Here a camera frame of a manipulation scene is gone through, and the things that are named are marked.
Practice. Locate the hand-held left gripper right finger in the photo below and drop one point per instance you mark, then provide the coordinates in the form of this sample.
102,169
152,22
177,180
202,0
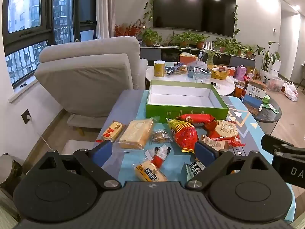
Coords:
205,153

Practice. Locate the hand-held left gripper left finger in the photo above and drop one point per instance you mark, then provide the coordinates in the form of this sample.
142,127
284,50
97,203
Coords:
102,151

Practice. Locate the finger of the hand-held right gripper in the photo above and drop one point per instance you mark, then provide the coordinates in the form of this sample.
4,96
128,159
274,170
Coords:
274,142

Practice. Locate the pale green snack bag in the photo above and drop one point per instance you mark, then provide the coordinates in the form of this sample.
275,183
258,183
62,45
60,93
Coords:
194,169

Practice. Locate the red yellow rice cracker packet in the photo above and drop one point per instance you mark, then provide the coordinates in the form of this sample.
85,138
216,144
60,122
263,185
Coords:
113,130

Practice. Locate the red yellow snack bag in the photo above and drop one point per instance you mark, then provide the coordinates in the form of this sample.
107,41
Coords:
185,136

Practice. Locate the round cracker red packet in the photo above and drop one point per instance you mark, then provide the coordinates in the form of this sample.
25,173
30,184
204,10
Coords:
225,130

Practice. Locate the long red snack packet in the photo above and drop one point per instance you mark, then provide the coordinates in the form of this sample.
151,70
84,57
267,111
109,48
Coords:
196,118

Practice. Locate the green cardboard box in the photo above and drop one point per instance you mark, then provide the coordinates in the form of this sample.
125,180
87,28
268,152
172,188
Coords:
166,114

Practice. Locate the small beige snack packet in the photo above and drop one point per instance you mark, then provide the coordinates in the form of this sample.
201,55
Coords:
218,145

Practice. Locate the dark round side table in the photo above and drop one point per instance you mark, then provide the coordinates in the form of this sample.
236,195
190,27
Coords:
266,116

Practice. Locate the clear bread packet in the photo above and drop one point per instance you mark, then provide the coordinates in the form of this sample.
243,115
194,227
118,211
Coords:
137,132

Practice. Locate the blue box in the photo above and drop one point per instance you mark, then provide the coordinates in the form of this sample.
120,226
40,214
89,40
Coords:
251,102

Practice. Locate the small brown cookie packet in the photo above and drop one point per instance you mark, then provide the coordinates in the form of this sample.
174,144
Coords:
160,137

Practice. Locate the small red white packet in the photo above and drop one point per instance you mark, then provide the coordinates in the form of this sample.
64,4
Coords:
157,156

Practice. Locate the yellow cake packet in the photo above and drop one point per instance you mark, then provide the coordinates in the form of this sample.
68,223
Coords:
150,174

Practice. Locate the white plastic bag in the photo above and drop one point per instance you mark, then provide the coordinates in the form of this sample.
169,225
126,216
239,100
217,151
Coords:
291,90

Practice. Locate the printed cardboard box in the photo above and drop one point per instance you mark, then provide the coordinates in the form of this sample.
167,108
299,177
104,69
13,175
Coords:
256,90

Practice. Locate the clear storage box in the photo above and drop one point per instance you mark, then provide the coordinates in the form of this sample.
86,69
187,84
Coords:
275,83

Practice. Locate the orange canister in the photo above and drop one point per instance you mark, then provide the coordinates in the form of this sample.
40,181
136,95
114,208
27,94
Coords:
239,91

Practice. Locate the white round table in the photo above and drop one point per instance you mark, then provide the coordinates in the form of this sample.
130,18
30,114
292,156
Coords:
224,85

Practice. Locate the glass jug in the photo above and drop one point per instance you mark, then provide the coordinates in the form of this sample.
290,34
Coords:
199,77

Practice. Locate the beige armchair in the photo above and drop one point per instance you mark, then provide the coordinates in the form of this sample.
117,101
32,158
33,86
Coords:
90,76

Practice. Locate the small white cabinet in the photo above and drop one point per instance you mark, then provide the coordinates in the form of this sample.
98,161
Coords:
276,65

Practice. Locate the pink box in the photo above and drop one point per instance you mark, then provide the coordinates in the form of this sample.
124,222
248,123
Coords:
241,72

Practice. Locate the yellow woven basket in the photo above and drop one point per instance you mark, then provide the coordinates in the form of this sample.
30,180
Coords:
218,74

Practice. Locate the blue bowl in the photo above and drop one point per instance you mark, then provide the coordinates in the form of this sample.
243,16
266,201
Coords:
193,72

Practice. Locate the tall leafy potted plant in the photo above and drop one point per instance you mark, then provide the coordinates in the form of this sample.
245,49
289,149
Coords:
266,57

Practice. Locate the dark blue snack packet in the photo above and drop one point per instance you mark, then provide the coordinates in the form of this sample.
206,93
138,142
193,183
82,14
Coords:
175,69

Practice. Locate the green potted plant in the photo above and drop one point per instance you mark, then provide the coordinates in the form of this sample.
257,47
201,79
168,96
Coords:
201,40
184,38
150,36
249,51
224,44

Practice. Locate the yellow can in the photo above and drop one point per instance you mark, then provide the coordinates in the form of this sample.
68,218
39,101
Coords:
159,69

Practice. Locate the orange tissue box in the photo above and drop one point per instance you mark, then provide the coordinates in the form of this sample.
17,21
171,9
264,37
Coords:
188,59

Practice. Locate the spider plant in vase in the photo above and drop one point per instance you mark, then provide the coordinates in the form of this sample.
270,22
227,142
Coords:
211,55

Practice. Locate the dark television cabinet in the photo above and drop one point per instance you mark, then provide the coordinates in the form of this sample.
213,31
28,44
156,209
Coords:
166,53

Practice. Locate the white router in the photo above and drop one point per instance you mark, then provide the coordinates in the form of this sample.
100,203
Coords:
207,45

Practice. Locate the red flower arrangement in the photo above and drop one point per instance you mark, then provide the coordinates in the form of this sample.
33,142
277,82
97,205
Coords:
127,29

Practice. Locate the black framed window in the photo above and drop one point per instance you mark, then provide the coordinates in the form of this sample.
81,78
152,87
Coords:
28,38

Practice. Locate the light curtain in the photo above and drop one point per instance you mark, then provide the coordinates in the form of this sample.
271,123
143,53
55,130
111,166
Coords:
104,9

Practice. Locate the dark wall socket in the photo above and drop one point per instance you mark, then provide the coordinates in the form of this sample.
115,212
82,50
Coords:
26,116

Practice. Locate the black wall television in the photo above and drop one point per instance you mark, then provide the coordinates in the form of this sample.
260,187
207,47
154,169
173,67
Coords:
193,9

